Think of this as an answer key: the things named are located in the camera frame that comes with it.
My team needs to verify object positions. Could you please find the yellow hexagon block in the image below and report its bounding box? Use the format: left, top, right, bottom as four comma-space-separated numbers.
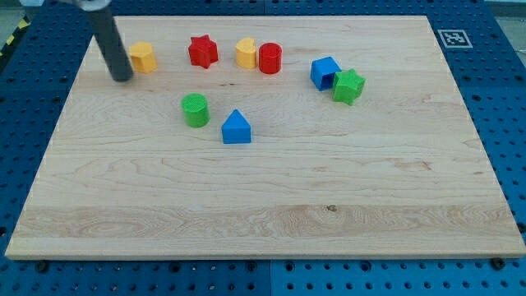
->
129, 41, 158, 74

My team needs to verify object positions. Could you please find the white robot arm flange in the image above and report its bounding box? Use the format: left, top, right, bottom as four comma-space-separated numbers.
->
19, 0, 112, 12

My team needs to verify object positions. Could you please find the green star block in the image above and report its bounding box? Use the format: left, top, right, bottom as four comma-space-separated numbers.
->
333, 69, 366, 106

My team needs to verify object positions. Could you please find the white fiducial marker tag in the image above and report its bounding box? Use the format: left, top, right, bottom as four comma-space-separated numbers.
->
437, 29, 473, 49

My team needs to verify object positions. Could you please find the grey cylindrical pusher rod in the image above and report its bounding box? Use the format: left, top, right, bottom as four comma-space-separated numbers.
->
86, 7, 133, 82

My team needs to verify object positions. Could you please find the blue cube block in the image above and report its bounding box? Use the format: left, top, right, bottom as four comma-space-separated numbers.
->
310, 57, 341, 91

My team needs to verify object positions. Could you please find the red cylinder block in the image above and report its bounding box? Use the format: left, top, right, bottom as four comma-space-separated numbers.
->
259, 43, 283, 75

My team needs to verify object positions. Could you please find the red star block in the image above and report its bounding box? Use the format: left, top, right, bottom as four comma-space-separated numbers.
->
188, 35, 219, 68

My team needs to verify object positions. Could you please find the yellow heart block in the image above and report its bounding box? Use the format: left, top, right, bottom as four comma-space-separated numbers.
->
235, 37, 257, 69

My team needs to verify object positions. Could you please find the blue triangle block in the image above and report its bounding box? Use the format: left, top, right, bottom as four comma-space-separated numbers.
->
221, 109, 251, 144

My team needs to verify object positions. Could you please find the green cylinder block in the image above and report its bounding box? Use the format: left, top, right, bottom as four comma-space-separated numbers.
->
181, 93, 210, 127

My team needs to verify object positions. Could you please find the light wooden board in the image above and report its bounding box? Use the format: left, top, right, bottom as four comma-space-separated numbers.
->
6, 16, 525, 261

